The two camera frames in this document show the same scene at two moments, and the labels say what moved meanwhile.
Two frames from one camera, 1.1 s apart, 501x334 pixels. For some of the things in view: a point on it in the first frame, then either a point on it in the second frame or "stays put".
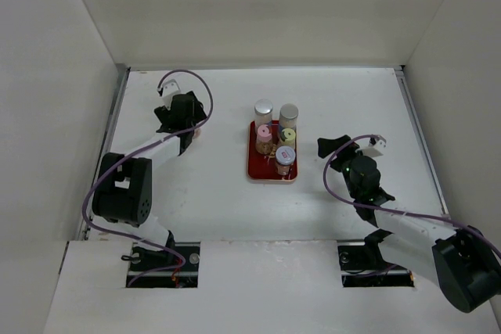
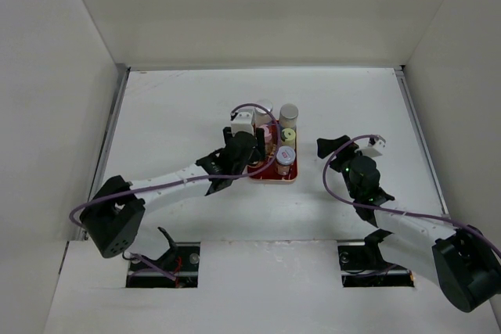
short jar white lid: (285, 156) stays put
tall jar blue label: (288, 116) stays put
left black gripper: (164, 114) to (257, 155)
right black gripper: (323, 144) stays put
